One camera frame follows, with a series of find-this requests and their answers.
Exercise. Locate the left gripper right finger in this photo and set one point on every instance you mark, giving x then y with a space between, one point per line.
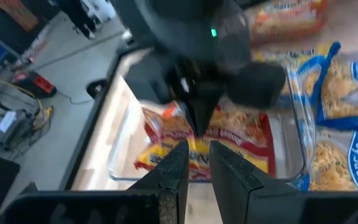
241 186

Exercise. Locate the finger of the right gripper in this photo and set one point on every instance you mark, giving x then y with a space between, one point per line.
194 107
208 105

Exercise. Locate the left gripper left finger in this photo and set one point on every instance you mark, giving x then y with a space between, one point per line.
172 174

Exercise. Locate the blue Maruchan ramen pack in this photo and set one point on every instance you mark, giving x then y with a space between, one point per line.
343 90
306 81
331 161

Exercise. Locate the orange Maruchan ramen pack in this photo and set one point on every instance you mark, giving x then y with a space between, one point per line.
287 18

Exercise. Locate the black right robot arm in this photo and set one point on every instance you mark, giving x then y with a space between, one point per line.
182 25

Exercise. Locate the clear plastic container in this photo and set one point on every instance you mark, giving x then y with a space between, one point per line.
286 146

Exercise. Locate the yellow black tool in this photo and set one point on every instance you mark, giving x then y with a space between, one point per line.
46 115

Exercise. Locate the person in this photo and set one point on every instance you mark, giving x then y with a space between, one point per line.
79 18

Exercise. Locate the red black power strip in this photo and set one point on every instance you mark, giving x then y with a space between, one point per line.
39 85

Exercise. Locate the grey equipment box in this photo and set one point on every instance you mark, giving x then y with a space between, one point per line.
11 124

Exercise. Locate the wooden panel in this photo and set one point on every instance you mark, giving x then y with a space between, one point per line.
17 14

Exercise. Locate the black aluminium frame rail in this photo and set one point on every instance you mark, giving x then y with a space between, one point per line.
84 140

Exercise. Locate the black clamp mount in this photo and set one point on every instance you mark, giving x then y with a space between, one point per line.
95 88

